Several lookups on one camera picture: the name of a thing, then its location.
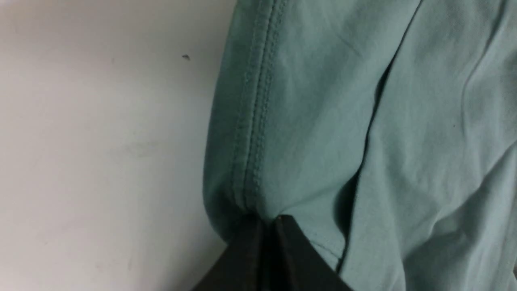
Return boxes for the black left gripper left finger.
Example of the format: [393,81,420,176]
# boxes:
[192,215,265,291]

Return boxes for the green long-sleeve top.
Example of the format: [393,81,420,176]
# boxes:
[203,0,516,291]

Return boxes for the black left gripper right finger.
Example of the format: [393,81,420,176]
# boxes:
[270,215,351,291]

